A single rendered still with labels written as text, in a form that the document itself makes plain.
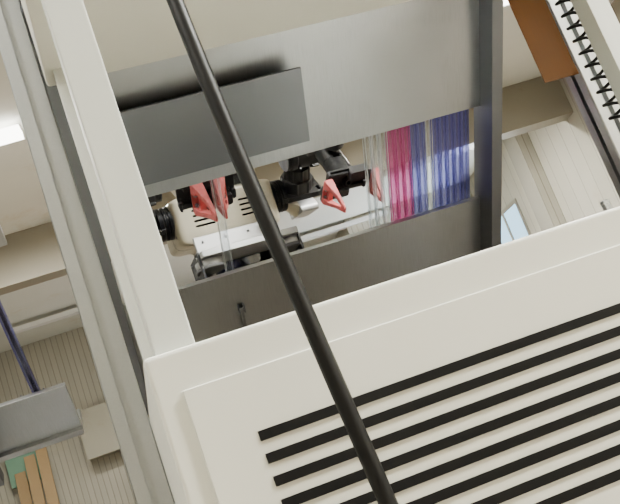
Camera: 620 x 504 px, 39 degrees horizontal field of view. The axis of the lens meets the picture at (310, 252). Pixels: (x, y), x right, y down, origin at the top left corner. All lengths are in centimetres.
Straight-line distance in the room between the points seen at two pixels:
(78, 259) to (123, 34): 27
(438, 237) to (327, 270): 22
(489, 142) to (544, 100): 678
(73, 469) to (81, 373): 117
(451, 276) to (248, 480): 21
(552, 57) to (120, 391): 68
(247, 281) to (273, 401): 88
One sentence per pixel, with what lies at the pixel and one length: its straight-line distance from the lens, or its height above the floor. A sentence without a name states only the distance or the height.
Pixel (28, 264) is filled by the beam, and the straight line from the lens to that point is 738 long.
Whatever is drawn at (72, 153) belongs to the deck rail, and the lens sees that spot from 127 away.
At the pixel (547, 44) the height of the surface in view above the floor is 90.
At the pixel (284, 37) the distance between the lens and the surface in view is 133.
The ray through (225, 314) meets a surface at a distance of 151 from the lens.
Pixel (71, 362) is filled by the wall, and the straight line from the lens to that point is 1142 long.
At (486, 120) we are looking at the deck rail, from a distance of 152.
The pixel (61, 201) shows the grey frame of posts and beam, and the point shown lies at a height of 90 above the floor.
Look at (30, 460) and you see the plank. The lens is 1119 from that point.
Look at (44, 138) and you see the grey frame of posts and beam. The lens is 113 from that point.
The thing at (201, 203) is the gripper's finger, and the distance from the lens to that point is 148.
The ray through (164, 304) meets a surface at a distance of 64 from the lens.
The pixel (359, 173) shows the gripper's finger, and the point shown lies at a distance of 199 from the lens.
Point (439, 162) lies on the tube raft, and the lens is 154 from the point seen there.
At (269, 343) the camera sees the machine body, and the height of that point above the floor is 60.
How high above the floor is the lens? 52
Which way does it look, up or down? 12 degrees up
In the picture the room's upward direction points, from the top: 20 degrees counter-clockwise
